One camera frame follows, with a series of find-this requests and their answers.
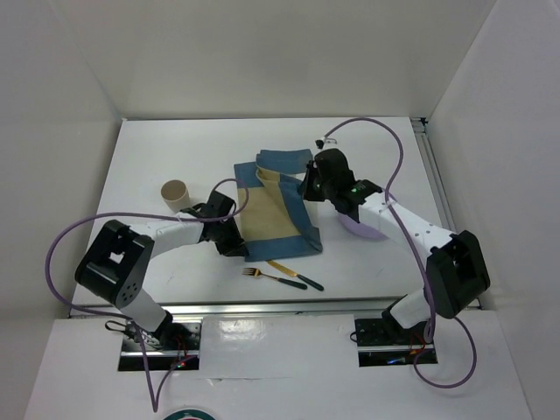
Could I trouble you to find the blue tan checked placemat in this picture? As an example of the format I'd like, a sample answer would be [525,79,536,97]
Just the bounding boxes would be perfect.
[234,149,323,263]

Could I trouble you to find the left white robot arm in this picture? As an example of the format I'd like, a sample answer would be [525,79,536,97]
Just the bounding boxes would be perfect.
[74,191,248,349]

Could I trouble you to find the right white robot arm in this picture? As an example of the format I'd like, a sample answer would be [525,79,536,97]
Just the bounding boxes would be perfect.
[299,149,490,343]

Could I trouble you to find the purple plate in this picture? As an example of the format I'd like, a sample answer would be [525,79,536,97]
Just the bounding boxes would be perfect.
[338,213,387,241]

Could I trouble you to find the beige paper cup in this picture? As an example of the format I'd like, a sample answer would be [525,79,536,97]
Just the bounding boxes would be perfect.
[160,179,191,214]

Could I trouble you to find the green round sticker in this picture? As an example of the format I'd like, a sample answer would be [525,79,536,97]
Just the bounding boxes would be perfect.
[164,408,217,420]

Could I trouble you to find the gold fork green handle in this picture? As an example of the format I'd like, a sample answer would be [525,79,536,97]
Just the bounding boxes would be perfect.
[241,268,308,290]

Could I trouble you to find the gold knife green handle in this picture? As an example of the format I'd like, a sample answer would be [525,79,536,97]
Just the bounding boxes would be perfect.
[267,260,325,291]

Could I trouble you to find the aluminium right side rail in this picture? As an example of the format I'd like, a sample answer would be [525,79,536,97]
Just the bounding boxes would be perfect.
[410,117,460,234]

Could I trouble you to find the aluminium rail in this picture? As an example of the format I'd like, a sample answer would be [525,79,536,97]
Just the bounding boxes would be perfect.
[164,297,396,316]
[410,117,460,234]

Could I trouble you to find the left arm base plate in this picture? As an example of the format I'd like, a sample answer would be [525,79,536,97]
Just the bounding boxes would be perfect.
[105,319,202,372]

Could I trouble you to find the aluminium front rail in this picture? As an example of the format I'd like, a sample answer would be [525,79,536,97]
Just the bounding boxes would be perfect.
[164,297,396,316]

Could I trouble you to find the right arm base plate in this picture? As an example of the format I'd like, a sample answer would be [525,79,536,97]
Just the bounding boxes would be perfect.
[349,318,438,368]

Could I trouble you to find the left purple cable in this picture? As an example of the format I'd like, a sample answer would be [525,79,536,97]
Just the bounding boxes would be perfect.
[45,178,250,413]

